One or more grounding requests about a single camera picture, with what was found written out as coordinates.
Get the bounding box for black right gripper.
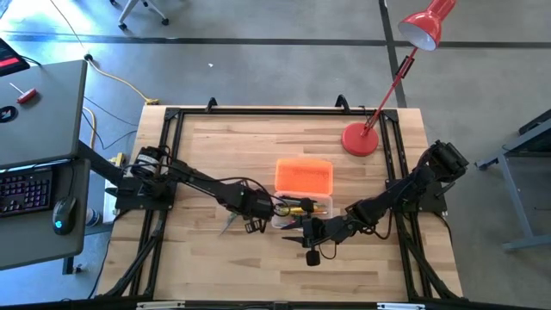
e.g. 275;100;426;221
282;197;357;268

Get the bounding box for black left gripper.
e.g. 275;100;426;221
232;185;278;234

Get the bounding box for clear supply box orange lid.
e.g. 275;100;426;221
269;157;335;230

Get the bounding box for red desk lamp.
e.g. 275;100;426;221
341;0;457;158

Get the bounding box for black computer mouse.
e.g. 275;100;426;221
52;196;77;236

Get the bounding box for grey desk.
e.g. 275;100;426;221
0;158;91;271

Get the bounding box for black backlit keyboard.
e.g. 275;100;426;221
0;167;55;218

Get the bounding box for grey laptop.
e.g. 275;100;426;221
0;59;89;170

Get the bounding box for office chair base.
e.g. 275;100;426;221
109;0;170;31

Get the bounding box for black device red screen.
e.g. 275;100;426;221
0;37;30;78

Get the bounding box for black aluminium table frame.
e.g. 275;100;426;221
96;94;464;302

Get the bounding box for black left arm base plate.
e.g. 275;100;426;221
105;176;176;212

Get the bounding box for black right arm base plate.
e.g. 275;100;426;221
385;178;449;215

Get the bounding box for cream cable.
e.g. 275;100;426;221
81;106;96;150

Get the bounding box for yellow extension cable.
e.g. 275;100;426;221
49;0;160;107

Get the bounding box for grey metal table frame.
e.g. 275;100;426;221
474;109;551;253

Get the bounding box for red-handled hex tool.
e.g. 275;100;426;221
9;82;38;105

